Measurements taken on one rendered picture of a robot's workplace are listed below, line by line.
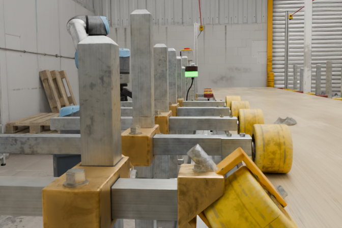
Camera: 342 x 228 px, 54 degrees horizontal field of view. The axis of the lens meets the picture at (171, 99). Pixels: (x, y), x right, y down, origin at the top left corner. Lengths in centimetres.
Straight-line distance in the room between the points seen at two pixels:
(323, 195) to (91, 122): 32
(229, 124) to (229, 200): 51
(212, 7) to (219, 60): 145
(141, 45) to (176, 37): 880
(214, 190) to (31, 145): 40
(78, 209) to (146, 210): 6
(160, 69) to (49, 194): 58
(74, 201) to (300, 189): 33
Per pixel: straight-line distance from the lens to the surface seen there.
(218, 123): 80
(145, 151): 53
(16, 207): 37
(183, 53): 208
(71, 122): 87
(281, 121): 114
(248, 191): 30
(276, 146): 54
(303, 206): 46
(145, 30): 60
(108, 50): 35
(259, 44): 952
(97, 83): 35
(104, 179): 32
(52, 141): 62
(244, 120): 79
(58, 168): 219
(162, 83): 84
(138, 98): 60
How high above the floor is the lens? 106
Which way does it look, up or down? 4 degrees down
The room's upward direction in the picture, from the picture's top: 1 degrees counter-clockwise
